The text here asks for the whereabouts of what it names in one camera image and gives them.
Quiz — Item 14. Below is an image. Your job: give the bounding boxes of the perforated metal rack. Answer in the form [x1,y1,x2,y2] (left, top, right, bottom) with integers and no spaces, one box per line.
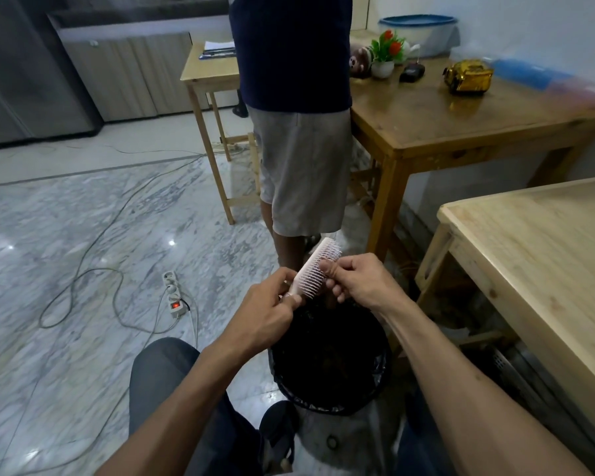
[491,341,595,476]

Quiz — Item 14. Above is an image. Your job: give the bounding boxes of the small light wooden table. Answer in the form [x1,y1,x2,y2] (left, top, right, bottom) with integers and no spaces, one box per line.
[180,42,262,225]

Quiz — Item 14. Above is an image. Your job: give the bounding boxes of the grey floor cable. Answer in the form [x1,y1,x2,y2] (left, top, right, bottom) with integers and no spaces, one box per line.
[38,155,207,338]

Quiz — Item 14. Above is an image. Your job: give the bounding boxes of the yellow toy car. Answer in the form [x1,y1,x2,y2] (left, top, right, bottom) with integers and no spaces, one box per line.
[442,59,495,97]

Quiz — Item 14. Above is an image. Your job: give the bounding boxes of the grey trash bin black liner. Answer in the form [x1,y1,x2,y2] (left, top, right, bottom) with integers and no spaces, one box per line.
[267,297,393,476]

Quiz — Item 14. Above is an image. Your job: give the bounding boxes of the striped plush toy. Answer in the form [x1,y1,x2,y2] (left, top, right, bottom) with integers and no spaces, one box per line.
[349,44,374,79]

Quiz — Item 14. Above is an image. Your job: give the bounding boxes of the pink plastic box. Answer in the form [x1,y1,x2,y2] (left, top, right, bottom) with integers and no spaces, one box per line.
[550,79,595,108]

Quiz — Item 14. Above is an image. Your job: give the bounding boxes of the clear container blue lid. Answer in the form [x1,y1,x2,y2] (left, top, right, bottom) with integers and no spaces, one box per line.
[378,14,459,59]

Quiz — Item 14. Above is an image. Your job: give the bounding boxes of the person's left hand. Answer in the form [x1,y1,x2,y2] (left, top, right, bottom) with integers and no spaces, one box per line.
[223,267,303,365]

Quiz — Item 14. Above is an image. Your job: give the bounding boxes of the person's black shoe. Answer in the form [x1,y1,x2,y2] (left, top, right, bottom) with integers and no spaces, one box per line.
[258,401,301,474]

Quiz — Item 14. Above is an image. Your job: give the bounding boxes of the person's left forearm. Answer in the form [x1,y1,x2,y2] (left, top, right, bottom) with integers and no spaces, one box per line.
[97,341,251,476]

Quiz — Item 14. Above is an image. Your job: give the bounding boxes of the blue plastic tray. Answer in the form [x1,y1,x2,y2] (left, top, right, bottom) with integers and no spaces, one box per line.
[491,58,574,91]

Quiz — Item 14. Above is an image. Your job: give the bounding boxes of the person's left leg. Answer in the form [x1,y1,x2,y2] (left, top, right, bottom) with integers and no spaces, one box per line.
[128,337,264,476]

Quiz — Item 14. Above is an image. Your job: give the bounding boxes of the white power strip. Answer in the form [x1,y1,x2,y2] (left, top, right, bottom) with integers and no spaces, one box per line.
[162,270,189,319]

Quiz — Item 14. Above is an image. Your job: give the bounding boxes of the grey refrigerator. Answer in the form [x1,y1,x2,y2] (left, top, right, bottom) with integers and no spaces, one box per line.
[0,0,104,147]

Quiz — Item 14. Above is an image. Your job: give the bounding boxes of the person's right forearm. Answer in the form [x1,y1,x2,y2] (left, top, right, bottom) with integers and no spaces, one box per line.
[384,299,594,476]

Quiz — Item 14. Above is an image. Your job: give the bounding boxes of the person's right hand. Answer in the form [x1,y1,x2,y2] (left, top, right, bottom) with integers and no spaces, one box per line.
[319,252,413,321]

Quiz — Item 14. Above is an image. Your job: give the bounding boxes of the black toy device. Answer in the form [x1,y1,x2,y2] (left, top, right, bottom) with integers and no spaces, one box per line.
[399,62,426,84]

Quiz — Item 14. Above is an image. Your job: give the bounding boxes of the small potted red flowers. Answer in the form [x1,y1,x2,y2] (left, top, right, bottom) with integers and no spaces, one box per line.
[369,29,407,80]

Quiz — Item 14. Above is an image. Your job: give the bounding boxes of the dark brown wooden table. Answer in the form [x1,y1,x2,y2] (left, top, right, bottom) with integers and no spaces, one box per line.
[349,54,595,263]

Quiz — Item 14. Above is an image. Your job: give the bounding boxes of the papers with pen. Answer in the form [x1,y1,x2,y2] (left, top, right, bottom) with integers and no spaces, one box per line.
[198,40,237,61]

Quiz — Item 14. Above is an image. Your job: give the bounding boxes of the wood grain kitchen cabinet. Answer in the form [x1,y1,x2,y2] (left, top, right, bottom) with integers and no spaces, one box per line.
[49,14,239,124]

